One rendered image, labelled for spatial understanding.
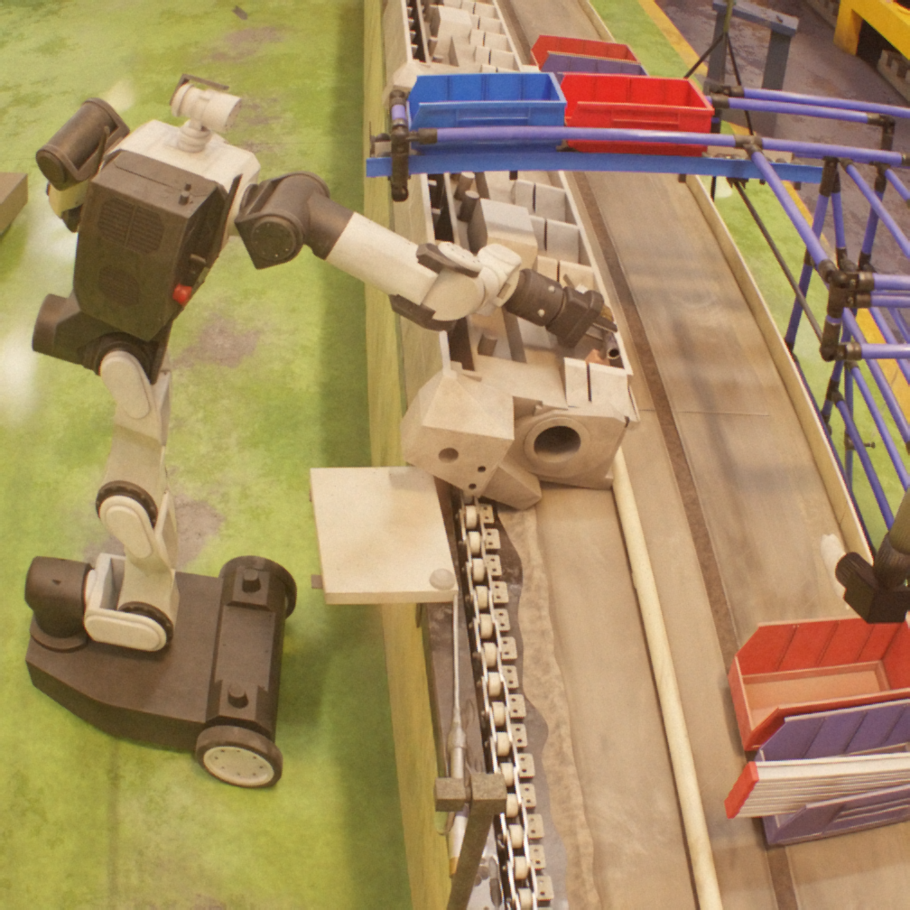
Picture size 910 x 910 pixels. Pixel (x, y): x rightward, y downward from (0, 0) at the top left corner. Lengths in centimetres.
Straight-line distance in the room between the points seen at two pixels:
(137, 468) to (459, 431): 63
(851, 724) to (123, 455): 142
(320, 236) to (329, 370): 188
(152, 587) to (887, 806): 158
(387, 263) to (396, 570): 50
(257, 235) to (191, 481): 159
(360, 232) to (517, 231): 75
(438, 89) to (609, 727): 131
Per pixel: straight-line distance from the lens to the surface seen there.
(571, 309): 228
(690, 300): 295
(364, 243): 192
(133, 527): 238
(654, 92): 258
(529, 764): 189
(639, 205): 331
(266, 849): 262
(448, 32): 387
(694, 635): 213
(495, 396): 216
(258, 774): 267
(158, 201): 183
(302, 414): 361
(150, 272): 189
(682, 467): 246
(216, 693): 263
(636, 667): 206
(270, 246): 190
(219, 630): 277
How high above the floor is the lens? 228
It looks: 39 degrees down
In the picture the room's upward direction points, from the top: 9 degrees clockwise
